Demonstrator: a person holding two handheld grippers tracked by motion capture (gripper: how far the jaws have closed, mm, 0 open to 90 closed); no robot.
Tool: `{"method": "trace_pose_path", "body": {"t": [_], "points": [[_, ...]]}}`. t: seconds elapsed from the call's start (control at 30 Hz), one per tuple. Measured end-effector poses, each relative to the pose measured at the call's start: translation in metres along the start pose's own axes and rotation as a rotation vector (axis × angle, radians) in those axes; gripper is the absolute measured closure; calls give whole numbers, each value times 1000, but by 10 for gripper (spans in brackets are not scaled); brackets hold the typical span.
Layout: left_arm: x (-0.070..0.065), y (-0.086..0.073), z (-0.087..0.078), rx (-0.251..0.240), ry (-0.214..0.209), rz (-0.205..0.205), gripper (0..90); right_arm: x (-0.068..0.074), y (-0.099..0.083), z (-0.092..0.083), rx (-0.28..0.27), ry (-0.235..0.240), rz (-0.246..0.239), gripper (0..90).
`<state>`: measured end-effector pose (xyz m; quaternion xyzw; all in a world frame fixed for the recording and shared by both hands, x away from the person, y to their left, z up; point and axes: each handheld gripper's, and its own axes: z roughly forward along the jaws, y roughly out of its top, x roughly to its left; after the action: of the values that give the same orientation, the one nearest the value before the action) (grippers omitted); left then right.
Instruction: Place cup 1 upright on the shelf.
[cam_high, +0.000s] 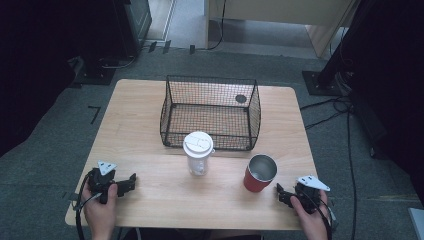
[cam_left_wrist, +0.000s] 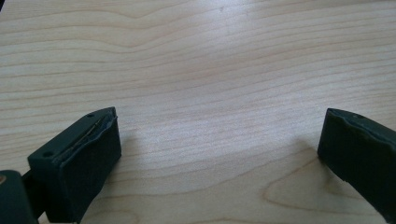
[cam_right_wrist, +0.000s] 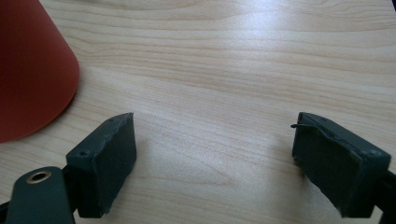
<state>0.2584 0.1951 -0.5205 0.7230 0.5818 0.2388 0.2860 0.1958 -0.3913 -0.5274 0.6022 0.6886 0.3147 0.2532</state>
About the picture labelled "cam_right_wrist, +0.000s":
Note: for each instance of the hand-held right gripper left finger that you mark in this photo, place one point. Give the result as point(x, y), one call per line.
point(102, 165)

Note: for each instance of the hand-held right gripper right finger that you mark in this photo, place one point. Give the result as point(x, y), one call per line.
point(336, 165)

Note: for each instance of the red metal mug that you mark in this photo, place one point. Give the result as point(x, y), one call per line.
point(31, 68)

